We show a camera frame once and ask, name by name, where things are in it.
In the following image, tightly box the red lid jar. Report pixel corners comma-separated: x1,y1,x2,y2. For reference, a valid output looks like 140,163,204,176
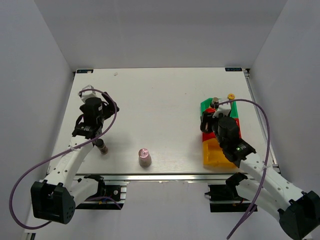
204,107,216,115

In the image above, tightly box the pink cap spice shaker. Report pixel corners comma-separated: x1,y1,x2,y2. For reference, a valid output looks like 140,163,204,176
138,148,152,168

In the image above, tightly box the black cap spice jar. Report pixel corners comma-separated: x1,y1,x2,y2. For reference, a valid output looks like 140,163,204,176
95,138,109,155

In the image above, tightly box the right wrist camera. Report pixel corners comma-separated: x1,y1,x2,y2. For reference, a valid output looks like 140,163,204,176
213,98,232,118

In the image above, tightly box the red plastic bin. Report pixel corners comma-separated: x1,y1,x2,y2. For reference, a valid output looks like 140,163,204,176
202,117,242,142

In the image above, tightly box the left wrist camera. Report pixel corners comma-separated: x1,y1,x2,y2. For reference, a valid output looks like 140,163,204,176
78,85,97,104

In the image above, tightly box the yellow plastic bin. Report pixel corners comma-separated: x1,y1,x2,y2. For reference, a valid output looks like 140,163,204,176
202,138,236,169

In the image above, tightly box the green plastic bin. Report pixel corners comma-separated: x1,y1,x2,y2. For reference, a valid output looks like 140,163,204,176
200,98,239,118

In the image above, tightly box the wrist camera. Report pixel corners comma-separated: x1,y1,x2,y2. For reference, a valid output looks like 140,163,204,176
213,98,232,118
78,85,97,104

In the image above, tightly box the left blue table label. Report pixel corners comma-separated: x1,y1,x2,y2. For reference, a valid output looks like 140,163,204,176
75,69,94,74

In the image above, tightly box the blue table label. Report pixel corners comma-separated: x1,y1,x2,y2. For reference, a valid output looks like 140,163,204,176
224,67,243,72
75,69,94,74

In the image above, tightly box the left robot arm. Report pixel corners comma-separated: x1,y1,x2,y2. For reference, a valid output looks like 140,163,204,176
30,88,119,224

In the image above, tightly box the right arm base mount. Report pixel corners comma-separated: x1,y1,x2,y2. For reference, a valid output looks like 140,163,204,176
204,172,251,213

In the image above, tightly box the right blue table label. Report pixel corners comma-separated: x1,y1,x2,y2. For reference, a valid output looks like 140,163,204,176
224,67,243,72

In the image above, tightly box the yellow cap sauce bottle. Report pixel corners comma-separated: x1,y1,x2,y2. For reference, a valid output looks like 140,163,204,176
227,93,236,100

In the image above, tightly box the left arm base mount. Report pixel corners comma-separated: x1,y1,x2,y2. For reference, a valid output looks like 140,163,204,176
70,174,127,210

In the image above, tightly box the small yellow label bottle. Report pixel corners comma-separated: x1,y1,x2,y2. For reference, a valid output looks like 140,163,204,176
210,97,219,109

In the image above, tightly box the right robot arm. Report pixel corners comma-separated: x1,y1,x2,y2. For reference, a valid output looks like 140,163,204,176
200,110,320,240

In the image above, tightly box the aluminium table right rail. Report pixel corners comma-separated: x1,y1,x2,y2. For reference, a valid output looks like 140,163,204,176
243,68,281,173

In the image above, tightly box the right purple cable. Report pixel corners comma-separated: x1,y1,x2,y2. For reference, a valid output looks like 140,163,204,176
217,98,272,240

